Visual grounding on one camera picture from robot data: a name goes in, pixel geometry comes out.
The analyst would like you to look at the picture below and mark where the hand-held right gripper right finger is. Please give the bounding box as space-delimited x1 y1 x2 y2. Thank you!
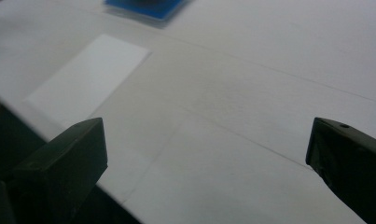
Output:
305 117 376 224

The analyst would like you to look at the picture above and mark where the white paper sheet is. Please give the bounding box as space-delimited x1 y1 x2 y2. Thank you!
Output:
23 33 152 132

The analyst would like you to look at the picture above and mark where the blue ink pad tray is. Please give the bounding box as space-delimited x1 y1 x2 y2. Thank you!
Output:
104 0 189 21

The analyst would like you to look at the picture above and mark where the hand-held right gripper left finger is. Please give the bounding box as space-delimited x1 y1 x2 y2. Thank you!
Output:
7 117 108 224

